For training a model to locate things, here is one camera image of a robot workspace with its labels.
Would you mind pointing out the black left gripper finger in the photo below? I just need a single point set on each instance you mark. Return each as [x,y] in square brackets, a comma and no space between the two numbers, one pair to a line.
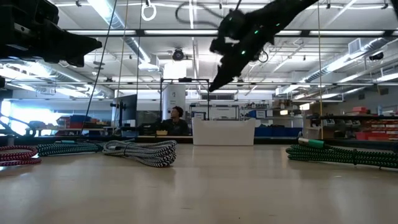
[68,43]
[76,62]

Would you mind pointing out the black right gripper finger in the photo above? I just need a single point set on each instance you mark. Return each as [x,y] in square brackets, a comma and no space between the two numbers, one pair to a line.
[225,79]

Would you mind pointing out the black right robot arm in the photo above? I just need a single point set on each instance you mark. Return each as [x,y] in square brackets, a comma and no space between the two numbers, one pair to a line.
[286,11]

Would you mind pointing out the white plastic bin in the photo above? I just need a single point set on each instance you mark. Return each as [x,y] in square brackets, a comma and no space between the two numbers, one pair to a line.
[224,132]

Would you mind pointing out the white cylindrical column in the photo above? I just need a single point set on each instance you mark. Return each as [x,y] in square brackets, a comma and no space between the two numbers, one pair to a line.
[174,99]

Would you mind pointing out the ceiling light bar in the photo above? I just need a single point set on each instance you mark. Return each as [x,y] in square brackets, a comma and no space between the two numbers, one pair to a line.
[180,32]

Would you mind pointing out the person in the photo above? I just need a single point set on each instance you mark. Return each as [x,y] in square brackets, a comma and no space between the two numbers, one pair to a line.
[176,124]

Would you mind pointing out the dark computer monitor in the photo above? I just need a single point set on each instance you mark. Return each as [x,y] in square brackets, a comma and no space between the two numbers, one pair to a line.
[127,110]

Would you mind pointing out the blue storage bins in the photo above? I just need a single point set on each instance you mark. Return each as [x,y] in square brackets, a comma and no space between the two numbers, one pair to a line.
[276,131]

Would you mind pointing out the yellow vertical pole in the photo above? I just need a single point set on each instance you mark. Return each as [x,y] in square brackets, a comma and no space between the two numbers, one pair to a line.
[319,77]

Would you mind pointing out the blue pen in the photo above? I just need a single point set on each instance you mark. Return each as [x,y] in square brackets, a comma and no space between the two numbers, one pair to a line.
[68,148]

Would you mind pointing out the red storage bins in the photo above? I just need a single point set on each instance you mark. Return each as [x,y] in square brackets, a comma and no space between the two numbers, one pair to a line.
[376,130]

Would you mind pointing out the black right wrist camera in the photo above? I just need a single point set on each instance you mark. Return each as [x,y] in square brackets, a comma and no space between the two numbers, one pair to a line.
[231,23]

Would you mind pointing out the black metal stand frame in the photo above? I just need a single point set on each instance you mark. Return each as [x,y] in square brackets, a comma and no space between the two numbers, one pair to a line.
[185,80]

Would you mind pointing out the round ceiling camera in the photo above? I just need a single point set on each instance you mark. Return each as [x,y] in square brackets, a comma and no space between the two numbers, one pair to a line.
[178,54]

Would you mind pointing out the black aluminium table frame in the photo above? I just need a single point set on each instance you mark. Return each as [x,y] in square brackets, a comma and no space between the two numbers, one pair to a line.
[273,140]

